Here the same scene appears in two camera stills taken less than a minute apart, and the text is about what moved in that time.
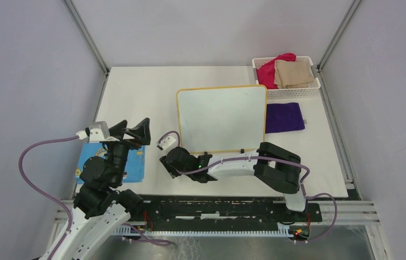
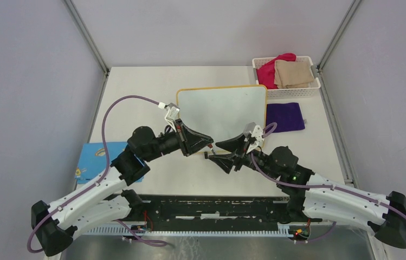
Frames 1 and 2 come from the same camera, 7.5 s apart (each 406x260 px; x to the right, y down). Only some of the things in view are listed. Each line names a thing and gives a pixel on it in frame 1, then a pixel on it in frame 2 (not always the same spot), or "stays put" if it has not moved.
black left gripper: [141, 132] -> [190, 141]
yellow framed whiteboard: [222, 119] stays put
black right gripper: [171, 170] -> [236, 144]
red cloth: [265, 73] stays put
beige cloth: [292, 75] stays put
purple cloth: [284, 117] stays put
